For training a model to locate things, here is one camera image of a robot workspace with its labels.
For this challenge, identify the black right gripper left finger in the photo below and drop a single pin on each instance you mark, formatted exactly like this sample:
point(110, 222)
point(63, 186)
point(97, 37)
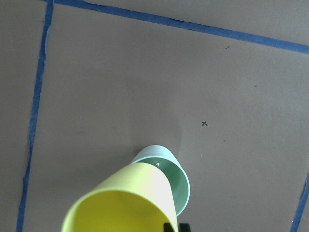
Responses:
point(167, 227)

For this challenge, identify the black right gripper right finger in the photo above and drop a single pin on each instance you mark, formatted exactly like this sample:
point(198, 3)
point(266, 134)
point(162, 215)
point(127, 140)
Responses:
point(184, 227)

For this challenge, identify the yellow plastic cup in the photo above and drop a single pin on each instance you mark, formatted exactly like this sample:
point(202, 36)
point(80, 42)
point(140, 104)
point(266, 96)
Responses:
point(137, 198)

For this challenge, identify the green plastic cup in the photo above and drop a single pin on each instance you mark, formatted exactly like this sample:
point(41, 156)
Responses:
point(162, 158)

